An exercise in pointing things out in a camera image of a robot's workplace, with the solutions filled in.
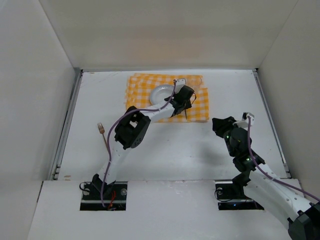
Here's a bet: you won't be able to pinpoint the yellow white checkered cloth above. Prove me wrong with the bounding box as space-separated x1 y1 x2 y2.
125 73 210 123

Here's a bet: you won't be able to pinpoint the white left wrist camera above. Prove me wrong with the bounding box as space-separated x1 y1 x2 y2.
174 78 187 87

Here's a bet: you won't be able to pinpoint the right aluminium table rail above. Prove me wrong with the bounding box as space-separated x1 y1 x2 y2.
252 68 292 179

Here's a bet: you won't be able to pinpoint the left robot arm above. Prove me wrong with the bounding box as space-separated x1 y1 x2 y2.
91 83 195 198

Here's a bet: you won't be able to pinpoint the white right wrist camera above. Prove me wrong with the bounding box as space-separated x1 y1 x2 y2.
233 112 255 129

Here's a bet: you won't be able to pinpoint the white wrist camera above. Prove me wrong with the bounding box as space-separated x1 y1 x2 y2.
174 78 187 87
233 112 255 129

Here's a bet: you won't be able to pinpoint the left aluminium table rail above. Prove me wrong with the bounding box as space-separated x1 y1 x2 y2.
48 67 83 181

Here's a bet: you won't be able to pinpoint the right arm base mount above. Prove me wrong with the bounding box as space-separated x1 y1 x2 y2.
214 180 264 211

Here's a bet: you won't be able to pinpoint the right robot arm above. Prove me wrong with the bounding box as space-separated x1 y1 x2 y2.
212 112 320 240

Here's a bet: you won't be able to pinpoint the copper metal fork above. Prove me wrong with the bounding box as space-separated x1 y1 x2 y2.
97 122 110 152

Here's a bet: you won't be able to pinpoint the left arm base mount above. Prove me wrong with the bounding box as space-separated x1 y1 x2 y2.
79 174 128 211

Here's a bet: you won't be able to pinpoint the aluminium table rail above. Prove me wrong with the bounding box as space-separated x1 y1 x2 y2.
48 67 83 181
252 68 292 179

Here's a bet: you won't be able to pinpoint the clear drinking glass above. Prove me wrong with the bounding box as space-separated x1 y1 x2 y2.
186 75 203 92

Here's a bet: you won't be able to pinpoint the white bowl plate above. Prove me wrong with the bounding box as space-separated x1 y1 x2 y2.
149 84 174 105

